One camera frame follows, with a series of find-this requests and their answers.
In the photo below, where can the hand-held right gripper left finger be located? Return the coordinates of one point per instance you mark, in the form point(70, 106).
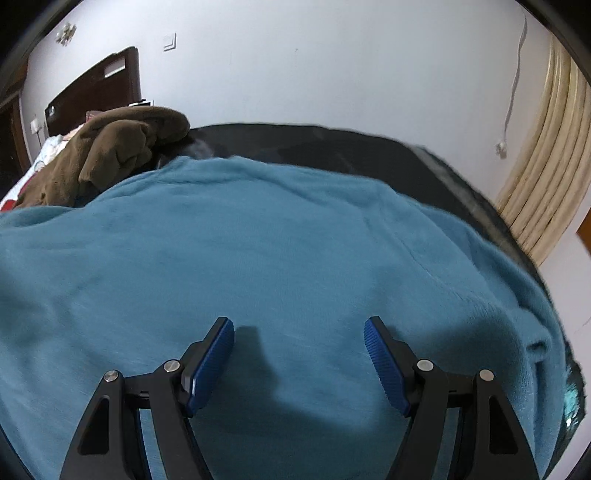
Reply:
point(212, 364)

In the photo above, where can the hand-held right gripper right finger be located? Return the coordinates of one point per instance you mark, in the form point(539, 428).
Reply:
point(383, 360)

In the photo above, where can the blue knitted sweater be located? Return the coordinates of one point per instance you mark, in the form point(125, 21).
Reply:
point(277, 254)

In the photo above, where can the brown fleece garment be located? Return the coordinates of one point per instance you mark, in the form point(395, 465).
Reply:
point(115, 138)

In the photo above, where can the beige curtain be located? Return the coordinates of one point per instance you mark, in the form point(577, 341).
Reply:
point(545, 161)

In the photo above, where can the white tablet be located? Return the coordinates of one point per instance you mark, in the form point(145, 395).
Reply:
point(141, 103)

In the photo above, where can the white cloth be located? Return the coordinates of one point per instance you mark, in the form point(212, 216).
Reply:
point(46, 147)

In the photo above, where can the pink pillow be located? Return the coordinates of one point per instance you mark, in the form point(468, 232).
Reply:
point(91, 114)

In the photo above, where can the dark wooden headboard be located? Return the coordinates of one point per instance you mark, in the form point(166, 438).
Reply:
point(92, 87)

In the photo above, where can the dark wooden door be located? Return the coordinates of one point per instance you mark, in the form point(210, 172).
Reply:
point(11, 138)

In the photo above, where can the white wall socket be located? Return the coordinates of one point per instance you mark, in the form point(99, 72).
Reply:
point(502, 148)

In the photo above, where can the small white wall switch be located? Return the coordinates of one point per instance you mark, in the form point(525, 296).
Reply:
point(36, 125)

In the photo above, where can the wall hook decoration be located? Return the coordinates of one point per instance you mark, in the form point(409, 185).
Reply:
point(65, 34)

